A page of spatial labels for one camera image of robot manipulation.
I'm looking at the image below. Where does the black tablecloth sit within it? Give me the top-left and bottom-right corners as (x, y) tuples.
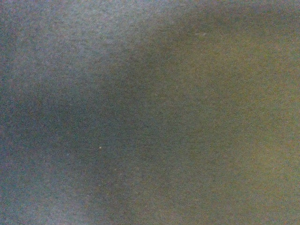
(0, 0), (300, 225)

